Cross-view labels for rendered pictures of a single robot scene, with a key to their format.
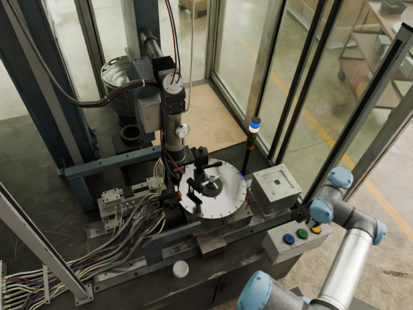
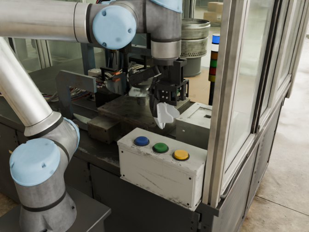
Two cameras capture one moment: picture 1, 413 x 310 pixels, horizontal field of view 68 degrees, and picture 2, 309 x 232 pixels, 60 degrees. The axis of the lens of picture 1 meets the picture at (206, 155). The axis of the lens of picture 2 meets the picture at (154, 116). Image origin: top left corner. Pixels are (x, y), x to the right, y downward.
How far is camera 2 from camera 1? 130 cm
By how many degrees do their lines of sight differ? 50
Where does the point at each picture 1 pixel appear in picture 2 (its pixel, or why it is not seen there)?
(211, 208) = (119, 87)
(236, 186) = not seen: hidden behind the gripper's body
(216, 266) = (88, 145)
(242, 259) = (109, 156)
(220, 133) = not seen: hidden behind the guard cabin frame
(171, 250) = (83, 119)
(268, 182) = (199, 112)
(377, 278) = not seen: outside the picture
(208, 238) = (104, 119)
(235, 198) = (145, 92)
